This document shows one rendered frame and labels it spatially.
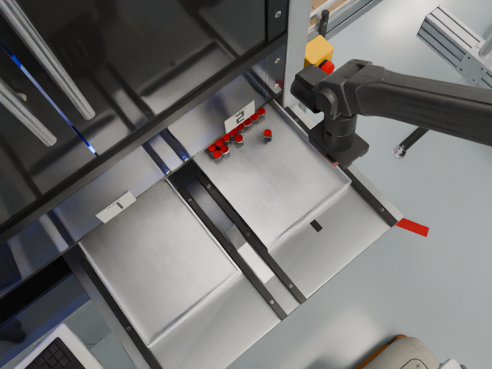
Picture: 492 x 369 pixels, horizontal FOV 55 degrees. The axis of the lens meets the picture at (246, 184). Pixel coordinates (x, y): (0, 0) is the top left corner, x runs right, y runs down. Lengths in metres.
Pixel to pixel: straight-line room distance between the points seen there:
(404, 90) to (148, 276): 0.73
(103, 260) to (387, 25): 1.90
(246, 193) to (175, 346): 0.39
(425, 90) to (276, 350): 1.50
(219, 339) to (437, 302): 1.20
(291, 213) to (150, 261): 0.36
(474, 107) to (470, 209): 1.67
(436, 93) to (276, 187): 0.62
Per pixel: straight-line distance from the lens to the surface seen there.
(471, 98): 0.60
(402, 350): 1.77
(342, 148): 0.87
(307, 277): 1.11
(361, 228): 1.15
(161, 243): 1.15
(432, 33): 1.95
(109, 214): 1.05
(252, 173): 1.17
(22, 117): 0.60
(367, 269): 2.05
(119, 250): 1.17
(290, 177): 1.17
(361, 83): 0.70
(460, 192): 2.25
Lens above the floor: 1.98
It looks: 70 degrees down
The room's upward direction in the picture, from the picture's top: 7 degrees counter-clockwise
